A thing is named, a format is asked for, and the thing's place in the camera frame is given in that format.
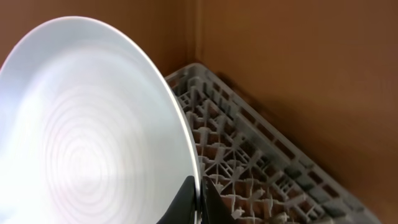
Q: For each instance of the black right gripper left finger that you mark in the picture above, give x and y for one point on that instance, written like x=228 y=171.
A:
x=182 y=208

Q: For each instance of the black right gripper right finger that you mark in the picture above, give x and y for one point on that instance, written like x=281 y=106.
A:
x=213 y=210

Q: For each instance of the light blue plate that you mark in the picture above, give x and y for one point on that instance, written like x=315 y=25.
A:
x=90 y=130

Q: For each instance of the grey dishwasher rack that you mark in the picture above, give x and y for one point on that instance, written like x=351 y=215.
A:
x=260 y=175

